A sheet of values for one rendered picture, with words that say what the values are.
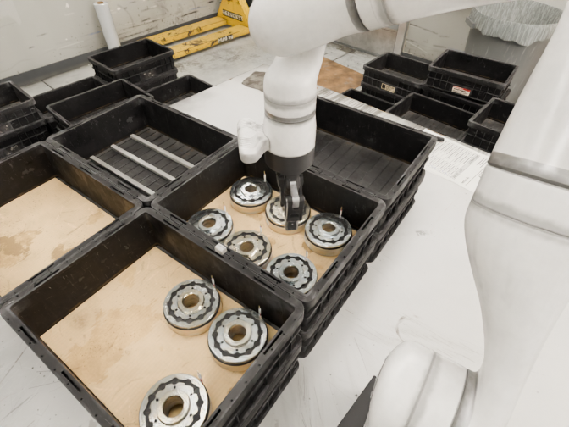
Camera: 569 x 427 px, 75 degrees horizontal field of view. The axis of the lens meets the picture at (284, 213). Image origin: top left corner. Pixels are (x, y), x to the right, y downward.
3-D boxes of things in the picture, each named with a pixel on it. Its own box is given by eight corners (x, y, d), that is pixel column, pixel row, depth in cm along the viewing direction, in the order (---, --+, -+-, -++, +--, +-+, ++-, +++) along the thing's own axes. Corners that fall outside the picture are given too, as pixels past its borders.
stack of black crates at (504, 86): (491, 139, 231) (525, 67, 198) (469, 163, 213) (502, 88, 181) (428, 115, 251) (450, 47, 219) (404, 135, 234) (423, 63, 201)
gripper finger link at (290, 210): (285, 194, 53) (284, 213, 59) (287, 205, 53) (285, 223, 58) (304, 192, 54) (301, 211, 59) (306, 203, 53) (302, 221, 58)
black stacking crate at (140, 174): (245, 174, 101) (241, 140, 93) (160, 241, 84) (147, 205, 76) (150, 128, 118) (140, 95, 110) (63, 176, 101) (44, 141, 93)
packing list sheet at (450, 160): (506, 161, 124) (507, 160, 123) (478, 196, 111) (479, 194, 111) (417, 125, 139) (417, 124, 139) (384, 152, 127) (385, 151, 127)
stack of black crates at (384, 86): (428, 118, 249) (444, 68, 225) (406, 135, 233) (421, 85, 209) (378, 98, 268) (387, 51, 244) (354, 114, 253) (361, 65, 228)
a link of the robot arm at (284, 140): (236, 129, 56) (233, 91, 52) (308, 124, 58) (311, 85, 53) (240, 165, 50) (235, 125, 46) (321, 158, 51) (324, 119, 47)
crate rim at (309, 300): (386, 210, 78) (389, 202, 76) (308, 313, 61) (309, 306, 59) (243, 146, 94) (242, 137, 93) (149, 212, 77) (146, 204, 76)
